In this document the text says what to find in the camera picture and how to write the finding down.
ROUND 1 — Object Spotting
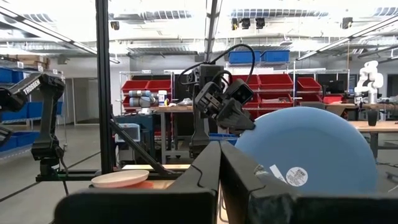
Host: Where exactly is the red plastic storage bin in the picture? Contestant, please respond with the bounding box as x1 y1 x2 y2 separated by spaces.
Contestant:
231 74 261 91
258 73 294 90
322 95 345 105
146 79 172 93
121 80 149 94
259 93 294 109
297 77 322 92
243 93 261 119

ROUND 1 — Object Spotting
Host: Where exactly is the brown cardboard box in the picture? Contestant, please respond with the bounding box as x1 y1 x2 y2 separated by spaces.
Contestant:
0 54 50 71

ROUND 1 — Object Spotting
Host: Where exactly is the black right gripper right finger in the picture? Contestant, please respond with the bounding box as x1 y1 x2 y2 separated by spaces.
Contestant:
220 140 398 224

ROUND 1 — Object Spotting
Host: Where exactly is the black cup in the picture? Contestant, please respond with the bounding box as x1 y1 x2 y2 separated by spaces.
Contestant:
366 110 379 127

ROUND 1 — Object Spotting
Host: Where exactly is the blue plastic crate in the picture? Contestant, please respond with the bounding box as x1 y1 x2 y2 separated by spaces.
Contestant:
208 133 240 146

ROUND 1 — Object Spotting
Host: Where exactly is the black aluminium rig frame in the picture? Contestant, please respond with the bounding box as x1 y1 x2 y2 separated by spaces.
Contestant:
35 0 191 184

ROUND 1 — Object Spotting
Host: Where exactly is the large blue plate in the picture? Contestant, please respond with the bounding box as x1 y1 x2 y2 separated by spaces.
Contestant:
234 106 379 195

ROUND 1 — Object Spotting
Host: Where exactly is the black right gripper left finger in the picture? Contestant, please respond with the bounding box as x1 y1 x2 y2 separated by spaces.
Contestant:
54 140 221 224

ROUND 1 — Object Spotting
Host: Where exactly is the white bottle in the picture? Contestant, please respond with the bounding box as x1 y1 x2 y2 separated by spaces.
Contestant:
157 90 169 108

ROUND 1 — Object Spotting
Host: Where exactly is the blue plastic storage bin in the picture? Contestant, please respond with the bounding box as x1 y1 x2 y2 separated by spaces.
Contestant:
0 67 24 83
0 101 63 122
228 50 261 65
261 49 290 63
0 130 40 153

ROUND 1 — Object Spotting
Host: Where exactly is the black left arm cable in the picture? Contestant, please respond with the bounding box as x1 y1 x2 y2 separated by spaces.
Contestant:
176 43 256 86

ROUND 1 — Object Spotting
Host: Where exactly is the light blue device box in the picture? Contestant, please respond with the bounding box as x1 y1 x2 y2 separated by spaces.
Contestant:
114 123 142 144

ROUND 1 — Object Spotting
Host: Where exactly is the dark blue equipment cabinet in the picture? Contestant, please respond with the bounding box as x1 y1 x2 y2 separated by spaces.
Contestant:
114 114 156 164

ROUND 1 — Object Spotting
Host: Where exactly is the wooden workbench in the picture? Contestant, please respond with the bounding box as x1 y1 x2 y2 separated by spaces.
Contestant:
151 105 200 165

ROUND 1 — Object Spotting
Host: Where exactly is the long wooden table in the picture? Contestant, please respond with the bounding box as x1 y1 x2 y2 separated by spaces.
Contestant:
348 120 398 159

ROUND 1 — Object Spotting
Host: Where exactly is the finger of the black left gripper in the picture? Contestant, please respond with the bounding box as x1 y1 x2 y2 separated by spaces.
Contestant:
228 99 256 131
216 101 249 135

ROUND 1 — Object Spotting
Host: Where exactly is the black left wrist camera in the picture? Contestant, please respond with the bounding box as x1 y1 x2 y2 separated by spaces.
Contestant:
223 78 255 106

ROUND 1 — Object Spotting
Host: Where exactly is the small cream plate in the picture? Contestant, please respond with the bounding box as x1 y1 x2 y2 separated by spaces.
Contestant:
91 169 150 189

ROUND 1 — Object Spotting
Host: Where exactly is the orange plate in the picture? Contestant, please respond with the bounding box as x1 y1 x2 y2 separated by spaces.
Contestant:
124 181 155 190

